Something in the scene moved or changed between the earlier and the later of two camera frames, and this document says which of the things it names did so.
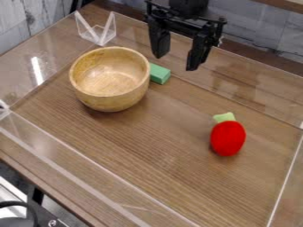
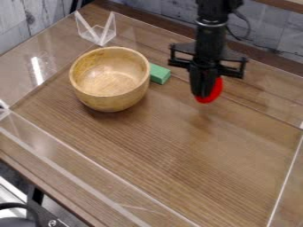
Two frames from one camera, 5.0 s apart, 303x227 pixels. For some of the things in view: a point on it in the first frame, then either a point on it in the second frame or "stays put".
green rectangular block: [159, 74] stays put
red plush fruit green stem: [227, 136] -> [215, 93]
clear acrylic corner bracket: [98, 35] stays put
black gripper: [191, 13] -> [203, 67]
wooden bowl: [110, 78] stays put
